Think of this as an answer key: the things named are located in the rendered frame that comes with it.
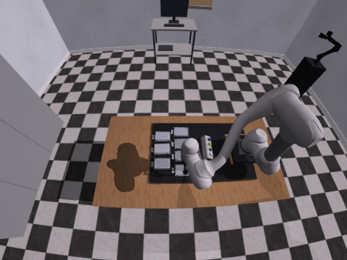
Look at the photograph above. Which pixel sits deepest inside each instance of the white button panel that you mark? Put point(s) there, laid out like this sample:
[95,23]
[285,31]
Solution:
[206,147]

